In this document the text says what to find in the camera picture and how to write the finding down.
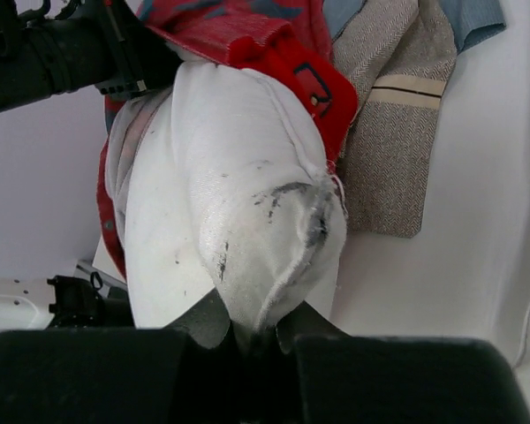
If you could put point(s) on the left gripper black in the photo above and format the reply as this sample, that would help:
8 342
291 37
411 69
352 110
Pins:
88 43

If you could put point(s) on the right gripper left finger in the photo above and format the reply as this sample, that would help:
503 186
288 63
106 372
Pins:
186 372

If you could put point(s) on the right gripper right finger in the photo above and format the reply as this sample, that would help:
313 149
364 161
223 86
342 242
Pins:
345 379

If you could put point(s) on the red pillowcase with grey print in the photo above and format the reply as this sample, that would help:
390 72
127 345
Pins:
286 40

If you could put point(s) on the white bare pillow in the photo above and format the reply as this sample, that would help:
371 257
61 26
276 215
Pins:
467 272

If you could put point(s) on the beige grey pillowcase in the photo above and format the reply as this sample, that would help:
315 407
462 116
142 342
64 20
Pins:
399 55

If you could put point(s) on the blue grey pillowcase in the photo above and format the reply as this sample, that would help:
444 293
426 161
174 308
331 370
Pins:
472 22

